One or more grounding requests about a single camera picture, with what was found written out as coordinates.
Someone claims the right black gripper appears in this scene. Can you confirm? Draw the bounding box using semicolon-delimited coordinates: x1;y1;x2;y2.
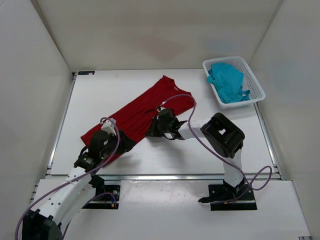
147;117;172;138

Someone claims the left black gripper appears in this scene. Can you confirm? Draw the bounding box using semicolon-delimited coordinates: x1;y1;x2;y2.
100;129;137;159

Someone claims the red t shirt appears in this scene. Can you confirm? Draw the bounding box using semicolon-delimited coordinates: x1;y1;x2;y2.
81;76;195;162

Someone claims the blue t shirt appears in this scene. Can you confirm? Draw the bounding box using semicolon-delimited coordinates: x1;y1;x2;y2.
207;62;251;104

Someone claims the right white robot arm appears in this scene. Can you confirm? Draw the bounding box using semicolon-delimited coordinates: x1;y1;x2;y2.
145;107;245;200

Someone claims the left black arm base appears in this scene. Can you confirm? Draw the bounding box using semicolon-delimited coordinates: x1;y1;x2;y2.
82;175;121;210

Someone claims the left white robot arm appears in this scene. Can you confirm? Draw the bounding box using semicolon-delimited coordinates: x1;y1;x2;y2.
18;130;136;240

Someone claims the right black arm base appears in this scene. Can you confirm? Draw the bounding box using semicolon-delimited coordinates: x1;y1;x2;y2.
198;180;258;211

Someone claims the black table label sticker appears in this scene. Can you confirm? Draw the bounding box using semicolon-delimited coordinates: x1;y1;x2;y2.
77;71;95;76

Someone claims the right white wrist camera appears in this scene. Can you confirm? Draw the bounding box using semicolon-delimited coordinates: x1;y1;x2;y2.
156;106;165;112

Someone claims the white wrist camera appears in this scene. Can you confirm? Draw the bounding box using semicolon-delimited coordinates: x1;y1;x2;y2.
156;106;165;112
100;117;117;136

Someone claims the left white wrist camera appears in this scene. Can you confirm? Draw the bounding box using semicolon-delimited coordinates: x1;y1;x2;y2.
100;117;117;136

